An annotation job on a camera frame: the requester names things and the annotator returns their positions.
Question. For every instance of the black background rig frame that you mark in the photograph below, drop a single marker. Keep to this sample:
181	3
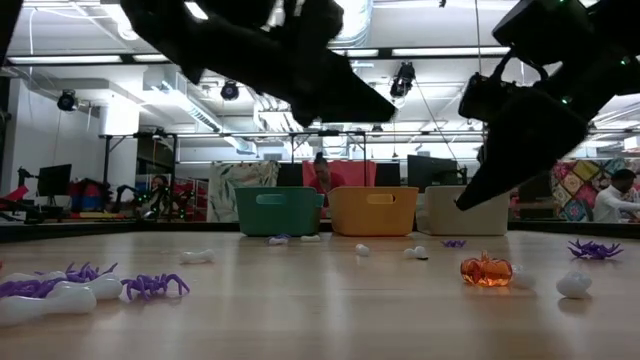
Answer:
270	134

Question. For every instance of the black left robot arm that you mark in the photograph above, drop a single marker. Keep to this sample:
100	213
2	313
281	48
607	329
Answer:
165	25

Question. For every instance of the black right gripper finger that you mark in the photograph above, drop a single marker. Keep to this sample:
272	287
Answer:
480	182
505	182

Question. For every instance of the black aluminium table frame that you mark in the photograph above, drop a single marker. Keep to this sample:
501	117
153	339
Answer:
100	232

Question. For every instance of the silver round air duct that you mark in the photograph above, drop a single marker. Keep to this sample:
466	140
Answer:
357	20

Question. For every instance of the orange translucent plastic pumpkin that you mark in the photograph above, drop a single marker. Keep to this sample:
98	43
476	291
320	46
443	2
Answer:
486	271

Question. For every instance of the white green patterned cloth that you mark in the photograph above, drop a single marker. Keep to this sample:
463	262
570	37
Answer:
242	175

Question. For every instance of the teal plastic bin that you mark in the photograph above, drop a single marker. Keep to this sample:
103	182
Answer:
277	215

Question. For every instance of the black overhead frame beam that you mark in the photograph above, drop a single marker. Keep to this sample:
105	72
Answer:
127	58

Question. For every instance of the light grey plastic bin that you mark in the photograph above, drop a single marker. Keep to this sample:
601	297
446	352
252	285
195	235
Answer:
475	222

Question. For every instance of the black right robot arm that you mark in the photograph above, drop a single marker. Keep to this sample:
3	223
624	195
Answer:
600	45

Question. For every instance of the red hanging cloth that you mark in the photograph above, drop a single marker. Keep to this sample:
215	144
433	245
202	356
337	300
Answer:
360	172

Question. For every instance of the orange plastic bin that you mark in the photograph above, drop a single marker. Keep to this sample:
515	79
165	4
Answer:
372	215

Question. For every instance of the black computer monitor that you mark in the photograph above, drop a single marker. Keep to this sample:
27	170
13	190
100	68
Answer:
537	192
432	172
54	180
290	175
387	174

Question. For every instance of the white plastic bone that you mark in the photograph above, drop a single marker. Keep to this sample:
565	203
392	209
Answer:
47	306
197	257
574	285
522	278
310	238
105	288
362	250
277	241
415	252

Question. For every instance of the colourful patchwork quilt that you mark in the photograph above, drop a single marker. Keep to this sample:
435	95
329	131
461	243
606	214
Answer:
575	185

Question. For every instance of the person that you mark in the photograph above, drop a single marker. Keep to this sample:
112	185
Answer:
617	197
325	177
160	184

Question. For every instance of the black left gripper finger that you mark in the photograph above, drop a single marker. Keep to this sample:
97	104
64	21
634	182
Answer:
365	92
350	114

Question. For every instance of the black hanging camera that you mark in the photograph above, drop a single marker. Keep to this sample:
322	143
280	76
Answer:
402	80

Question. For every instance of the thin vertical pole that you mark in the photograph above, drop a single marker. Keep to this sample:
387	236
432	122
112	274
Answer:
477	30

